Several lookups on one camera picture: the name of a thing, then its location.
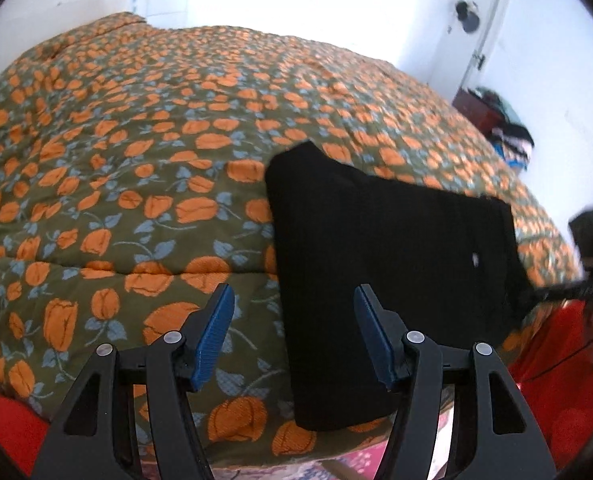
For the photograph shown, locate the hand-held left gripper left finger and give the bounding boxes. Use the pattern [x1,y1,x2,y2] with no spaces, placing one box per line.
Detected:
[32,282,236,480]

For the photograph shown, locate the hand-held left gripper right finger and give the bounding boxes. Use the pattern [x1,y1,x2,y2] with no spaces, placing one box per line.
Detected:
[353,284,557,480]

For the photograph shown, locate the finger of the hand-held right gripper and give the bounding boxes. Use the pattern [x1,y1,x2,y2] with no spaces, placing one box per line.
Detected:
[517,280,593,313]

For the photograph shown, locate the black pants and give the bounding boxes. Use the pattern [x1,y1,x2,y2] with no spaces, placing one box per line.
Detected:
[265,140,535,432]

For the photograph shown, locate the red clothing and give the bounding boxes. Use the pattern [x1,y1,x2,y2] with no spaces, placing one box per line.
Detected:
[0,394,53,477]
[509,305,593,461]

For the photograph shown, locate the pink floral bed sheet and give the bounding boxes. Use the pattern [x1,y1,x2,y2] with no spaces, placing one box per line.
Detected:
[141,400,457,480]

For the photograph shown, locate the pile of clothes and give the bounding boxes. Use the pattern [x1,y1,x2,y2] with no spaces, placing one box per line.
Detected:
[477,87,535,168]

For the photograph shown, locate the red-brown wooden cabinet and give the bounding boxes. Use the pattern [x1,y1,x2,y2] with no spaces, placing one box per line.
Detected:
[451,87,505,133]

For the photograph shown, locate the orange floral blanket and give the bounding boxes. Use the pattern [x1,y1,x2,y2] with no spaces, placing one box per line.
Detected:
[0,10,582,471]

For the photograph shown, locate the white door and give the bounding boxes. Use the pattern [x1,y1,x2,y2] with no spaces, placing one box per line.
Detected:
[429,0,510,102]

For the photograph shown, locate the dark object on door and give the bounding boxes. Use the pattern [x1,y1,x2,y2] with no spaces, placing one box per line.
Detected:
[454,0,482,35]

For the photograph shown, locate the thin black cable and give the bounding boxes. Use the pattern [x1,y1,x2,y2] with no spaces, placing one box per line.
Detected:
[521,327,593,382]

